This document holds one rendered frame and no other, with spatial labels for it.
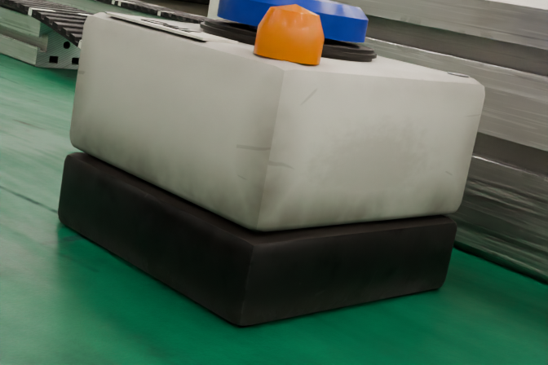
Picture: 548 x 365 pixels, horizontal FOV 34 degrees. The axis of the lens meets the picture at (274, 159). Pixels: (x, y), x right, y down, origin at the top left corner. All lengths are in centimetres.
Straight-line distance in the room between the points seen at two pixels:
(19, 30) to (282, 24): 41
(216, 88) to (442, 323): 8
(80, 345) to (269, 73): 7
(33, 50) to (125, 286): 37
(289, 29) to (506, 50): 13
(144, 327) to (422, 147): 8
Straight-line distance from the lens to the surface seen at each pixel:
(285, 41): 19
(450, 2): 31
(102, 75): 24
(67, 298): 21
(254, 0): 22
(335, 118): 20
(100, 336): 19
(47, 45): 57
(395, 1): 32
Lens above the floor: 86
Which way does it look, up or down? 11 degrees down
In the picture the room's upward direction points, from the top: 10 degrees clockwise
